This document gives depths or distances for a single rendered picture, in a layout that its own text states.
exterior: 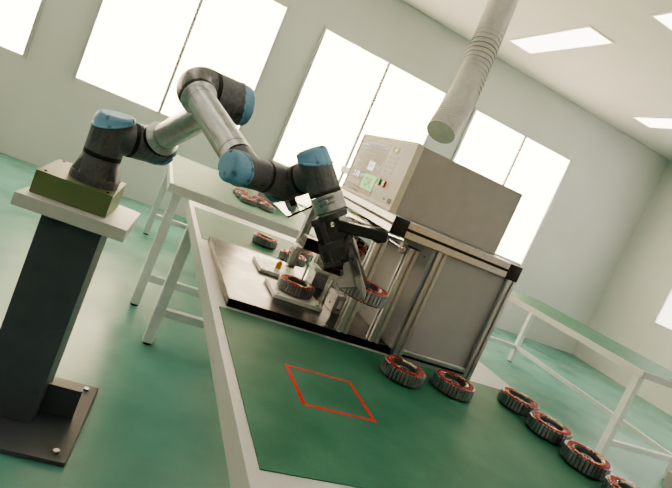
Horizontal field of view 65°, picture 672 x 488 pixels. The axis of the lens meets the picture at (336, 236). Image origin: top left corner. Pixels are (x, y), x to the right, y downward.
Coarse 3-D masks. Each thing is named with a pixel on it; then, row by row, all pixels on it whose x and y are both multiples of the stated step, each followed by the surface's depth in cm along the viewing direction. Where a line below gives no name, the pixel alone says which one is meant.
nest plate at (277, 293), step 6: (270, 282) 156; (276, 282) 159; (270, 288) 152; (276, 288) 153; (276, 294) 147; (282, 294) 149; (288, 294) 152; (288, 300) 149; (294, 300) 149; (300, 300) 151; (306, 300) 154; (312, 300) 157; (306, 306) 151; (312, 306) 151; (318, 306) 153
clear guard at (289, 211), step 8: (296, 200) 143; (304, 200) 140; (280, 208) 141; (288, 208) 138; (296, 208) 136; (304, 208) 133; (288, 216) 132; (344, 216) 136; (352, 216) 143; (360, 216) 157; (368, 224) 139; (376, 224) 152
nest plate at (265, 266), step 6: (258, 258) 181; (258, 264) 173; (264, 264) 176; (270, 264) 180; (264, 270) 170; (270, 270) 171; (276, 270) 175; (282, 270) 179; (288, 270) 183; (276, 276) 172
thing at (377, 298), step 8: (368, 280) 127; (344, 288) 120; (352, 288) 118; (368, 288) 118; (376, 288) 125; (352, 296) 118; (368, 296) 117; (376, 296) 118; (384, 296) 120; (368, 304) 118; (376, 304) 118; (384, 304) 121
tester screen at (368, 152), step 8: (368, 144) 179; (360, 152) 183; (368, 152) 176; (376, 152) 170; (384, 152) 164; (360, 160) 180; (368, 160) 174; (376, 160) 168; (352, 168) 185; (360, 168) 178; (352, 176) 182; (360, 176) 175; (376, 176) 164; (352, 184) 179; (368, 192) 165
